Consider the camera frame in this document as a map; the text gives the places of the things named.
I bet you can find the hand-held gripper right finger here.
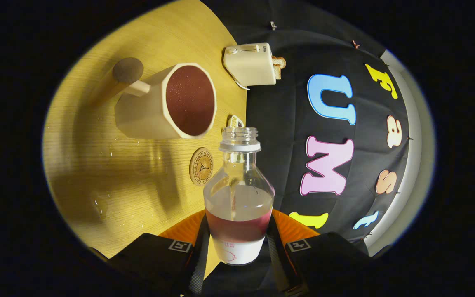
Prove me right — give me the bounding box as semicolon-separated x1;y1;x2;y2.
266;209;372;296

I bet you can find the round cork coaster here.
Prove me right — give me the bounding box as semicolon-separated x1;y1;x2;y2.
189;147;214;186

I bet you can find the cream cup with wooden handle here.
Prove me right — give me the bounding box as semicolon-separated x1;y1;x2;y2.
112;57;218;140

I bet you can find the cream toaster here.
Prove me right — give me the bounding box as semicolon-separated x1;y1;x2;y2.
223;42;277;87

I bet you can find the white toaster cable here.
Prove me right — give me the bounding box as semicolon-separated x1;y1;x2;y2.
230;73;251;91

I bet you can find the wooden table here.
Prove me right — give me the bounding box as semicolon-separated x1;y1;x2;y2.
42;0;248;281

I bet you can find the clear juice bottle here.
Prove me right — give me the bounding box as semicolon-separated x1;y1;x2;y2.
203;127;275;266

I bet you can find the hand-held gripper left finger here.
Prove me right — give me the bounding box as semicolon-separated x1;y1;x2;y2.
106;210;212;296

